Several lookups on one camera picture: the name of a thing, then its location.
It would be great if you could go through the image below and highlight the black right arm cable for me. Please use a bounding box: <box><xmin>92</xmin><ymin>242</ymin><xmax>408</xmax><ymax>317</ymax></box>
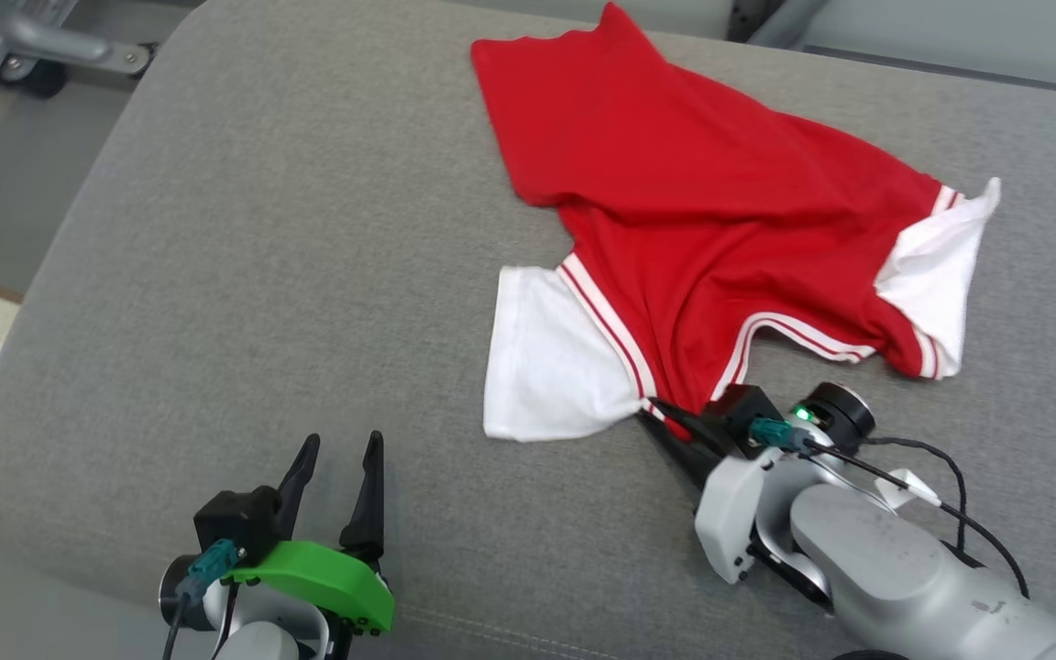
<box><xmin>802</xmin><ymin>435</ymin><xmax>1031</xmax><ymax>600</ymax></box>

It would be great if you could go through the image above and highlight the grey rounded support tube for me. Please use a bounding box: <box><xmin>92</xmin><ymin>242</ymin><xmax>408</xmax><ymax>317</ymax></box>
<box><xmin>747</xmin><ymin>0</ymin><xmax>831</xmax><ymax>50</ymax></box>

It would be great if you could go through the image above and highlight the grey fabric sofa cushion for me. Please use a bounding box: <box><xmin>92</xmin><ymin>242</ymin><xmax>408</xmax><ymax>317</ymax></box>
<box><xmin>0</xmin><ymin>0</ymin><xmax>1056</xmax><ymax>660</ymax></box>

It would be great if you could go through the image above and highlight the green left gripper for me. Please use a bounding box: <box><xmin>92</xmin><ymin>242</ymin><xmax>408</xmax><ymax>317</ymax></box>
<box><xmin>225</xmin><ymin>430</ymin><xmax>397</xmax><ymax>636</ymax></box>

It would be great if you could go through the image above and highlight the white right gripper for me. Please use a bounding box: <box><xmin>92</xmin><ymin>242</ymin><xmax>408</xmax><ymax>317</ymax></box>
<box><xmin>639</xmin><ymin>397</ymin><xmax>823</xmax><ymax>586</ymax></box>

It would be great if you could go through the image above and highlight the teal left camera connector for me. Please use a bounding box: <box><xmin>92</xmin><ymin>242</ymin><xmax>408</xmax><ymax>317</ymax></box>
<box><xmin>183</xmin><ymin>538</ymin><xmax>248</xmax><ymax>586</ymax></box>

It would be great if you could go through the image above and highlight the red white jersey shirt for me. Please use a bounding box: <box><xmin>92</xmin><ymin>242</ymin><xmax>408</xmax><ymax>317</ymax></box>
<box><xmin>470</xmin><ymin>2</ymin><xmax>1004</xmax><ymax>444</ymax></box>

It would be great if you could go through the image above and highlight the grey wall skirting rail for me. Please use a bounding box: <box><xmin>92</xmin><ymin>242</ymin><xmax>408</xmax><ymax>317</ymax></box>
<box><xmin>797</xmin><ymin>43</ymin><xmax>1056</xmax><ymax>101</ymax></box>

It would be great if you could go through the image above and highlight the teal camera connector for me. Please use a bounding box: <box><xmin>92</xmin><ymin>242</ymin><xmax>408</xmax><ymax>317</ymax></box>
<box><xmin>183</xmin><ymin>538</ymin><xmax>248</xmax><ymax>586</ymax></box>
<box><xmin>749</xmin><ymin>416</ymin><xmax>811</xmax><ymax>453</ymax></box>

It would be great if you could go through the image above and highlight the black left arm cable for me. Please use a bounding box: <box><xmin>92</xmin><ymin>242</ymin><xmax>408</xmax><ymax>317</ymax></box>
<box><xmin>160</xmin><ymin>576</ymin><xmax>241</xmax><ymax>660</ymax></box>

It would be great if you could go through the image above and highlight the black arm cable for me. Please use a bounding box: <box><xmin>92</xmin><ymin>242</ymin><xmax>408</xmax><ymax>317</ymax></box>
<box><xmin>802</xmin><ymin>435</ymin><xmax>1031</xmax><ymax>600</ymax></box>
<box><xmin>160</xmin><ymin>576</ymin><xmax>241</xmax><ymax>660</ymax></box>

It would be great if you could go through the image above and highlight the white cable label tag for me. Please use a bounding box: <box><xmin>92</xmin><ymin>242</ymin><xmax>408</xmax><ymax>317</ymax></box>
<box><xmin>874</xmin><ymin>467</ymin><xmax>944</xmax><ymax>511</ymax></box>

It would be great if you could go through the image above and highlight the teal right camera connector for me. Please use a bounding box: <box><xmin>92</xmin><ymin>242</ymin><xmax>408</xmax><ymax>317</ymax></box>
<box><xmin>749</xmin><ymin>416</ymin><xmax>811</xmax><ymax>453</ymax></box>

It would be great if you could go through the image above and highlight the dark perforated bracket plate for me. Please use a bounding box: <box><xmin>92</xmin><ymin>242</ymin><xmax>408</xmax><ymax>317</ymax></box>
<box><xmin>727</xmin><ymin>0</ymin><xmax>787</xmax><ymax>43</ymax></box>

